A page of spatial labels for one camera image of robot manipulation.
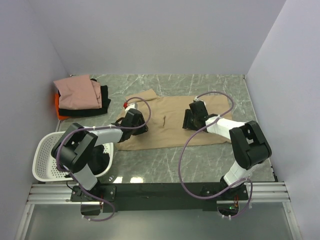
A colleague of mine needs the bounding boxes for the beige t shirt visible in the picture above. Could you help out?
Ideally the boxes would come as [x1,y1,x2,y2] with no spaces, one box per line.
[115,89,230,151]

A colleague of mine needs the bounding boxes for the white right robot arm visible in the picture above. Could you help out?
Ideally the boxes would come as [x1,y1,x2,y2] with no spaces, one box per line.
[178,100,272,200]

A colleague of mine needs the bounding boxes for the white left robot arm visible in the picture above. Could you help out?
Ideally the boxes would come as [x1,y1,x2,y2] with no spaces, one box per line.
[51,108,148,201]

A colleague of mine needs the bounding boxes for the folded black t shirt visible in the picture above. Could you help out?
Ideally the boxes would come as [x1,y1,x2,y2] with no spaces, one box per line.
[59,85,111,118]

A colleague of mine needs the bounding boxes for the black clothes in basket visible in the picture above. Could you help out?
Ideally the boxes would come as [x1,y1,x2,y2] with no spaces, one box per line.
[87,145,110,176]

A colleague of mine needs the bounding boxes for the folded pink t shirt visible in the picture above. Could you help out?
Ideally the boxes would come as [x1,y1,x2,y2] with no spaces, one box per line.
[53,74,102,110]

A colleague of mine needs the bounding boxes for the folded orange t shirt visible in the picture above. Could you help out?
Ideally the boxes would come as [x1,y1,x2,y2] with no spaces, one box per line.
[54,93,69,121]

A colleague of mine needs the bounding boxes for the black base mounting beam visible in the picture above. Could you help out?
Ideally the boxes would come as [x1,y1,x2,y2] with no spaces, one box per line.
[70,182,249,216]

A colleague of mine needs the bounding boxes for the white plastic laundry basket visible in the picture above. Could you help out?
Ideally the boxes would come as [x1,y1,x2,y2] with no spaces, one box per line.
[32,131,114,183]

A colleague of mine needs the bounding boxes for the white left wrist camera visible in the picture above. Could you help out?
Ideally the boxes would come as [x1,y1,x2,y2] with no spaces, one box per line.
[123,102,138,113]

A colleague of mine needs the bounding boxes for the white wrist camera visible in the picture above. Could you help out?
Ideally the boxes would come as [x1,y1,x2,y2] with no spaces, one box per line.
[193,96,203,102]
[123,102,138,113]

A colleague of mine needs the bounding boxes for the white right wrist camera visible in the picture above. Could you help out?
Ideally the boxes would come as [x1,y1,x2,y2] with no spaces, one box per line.
[193,96,203,102]

